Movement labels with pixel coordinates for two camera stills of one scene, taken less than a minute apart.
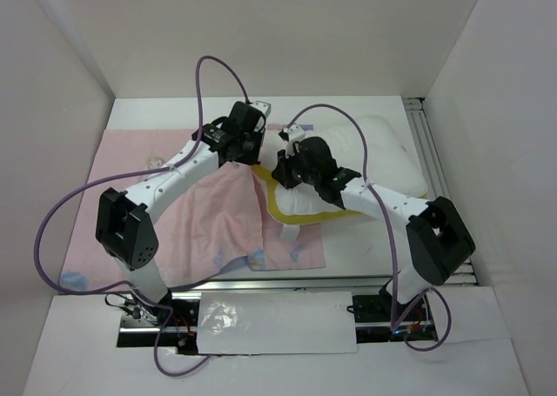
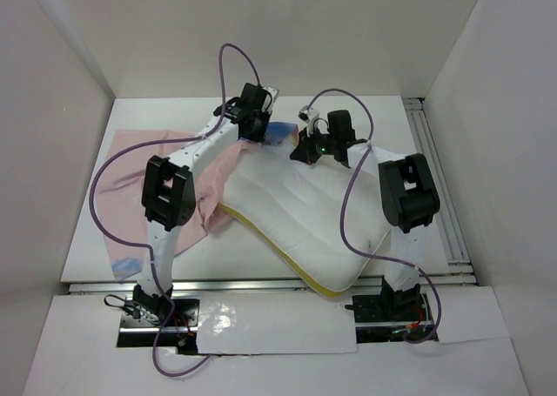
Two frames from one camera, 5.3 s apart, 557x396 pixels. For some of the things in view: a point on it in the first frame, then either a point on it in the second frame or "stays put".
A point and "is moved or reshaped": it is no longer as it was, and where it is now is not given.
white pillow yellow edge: (375, 146) is moved or reshaped
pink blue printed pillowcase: (204, 227) is moved or reshaped
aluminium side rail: (433, 172) stays put
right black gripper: (281, 171) to (304, 151)
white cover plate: (256, 323) stays put
